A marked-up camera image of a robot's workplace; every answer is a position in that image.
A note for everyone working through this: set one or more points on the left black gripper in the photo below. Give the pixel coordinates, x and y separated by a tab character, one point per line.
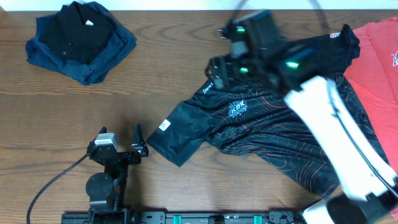
139	145

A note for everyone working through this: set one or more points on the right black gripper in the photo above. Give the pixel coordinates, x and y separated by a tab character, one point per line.
220	64

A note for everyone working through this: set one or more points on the black patterned jersey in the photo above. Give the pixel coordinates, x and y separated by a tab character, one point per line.
246	119

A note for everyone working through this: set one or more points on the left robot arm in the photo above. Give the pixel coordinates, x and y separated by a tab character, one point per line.
106	189

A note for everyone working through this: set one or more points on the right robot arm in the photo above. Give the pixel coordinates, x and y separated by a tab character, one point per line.
298	74

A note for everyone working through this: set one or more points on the folded dark blue garment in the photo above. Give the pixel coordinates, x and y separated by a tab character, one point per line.
120	44

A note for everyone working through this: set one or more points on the folded black shirt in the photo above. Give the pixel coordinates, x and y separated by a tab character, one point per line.
77	32

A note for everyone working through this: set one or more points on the red t-shirt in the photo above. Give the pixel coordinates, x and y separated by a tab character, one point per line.
374	78

